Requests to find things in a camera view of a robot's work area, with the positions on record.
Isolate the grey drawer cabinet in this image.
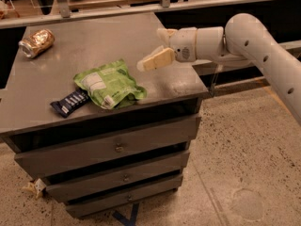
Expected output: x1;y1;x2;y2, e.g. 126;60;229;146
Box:
0;13;207;207

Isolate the green rice chip bag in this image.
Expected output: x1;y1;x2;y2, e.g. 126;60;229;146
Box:
73;59;147;109

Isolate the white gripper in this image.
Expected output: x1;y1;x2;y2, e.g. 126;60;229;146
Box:
136;27;197;72

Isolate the grey metal railing frame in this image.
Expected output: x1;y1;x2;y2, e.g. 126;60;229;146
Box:
0;0;301;97

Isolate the bottom grey drawer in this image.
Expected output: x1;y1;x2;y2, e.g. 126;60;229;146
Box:
66;174;182;218

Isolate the crumpled paper scrap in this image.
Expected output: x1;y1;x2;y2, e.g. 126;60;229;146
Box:
23;179;46;200

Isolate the grey drawer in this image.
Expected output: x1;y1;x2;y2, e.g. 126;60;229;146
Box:
46;150;190;202
66;174;182;218
15;115;200;178

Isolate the dark blue rxbar wrapper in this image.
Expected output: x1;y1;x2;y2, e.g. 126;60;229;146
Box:
51;89;90;118

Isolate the top grey drawer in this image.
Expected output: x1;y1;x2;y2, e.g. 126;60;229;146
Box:
15;115;200;178

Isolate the gold soda can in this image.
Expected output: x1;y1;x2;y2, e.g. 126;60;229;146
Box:
18;29;55;58

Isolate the middle grey drawer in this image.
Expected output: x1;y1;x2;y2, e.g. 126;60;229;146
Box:
46;150;190;202

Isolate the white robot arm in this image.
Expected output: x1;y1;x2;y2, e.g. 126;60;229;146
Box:
137;13;301;123

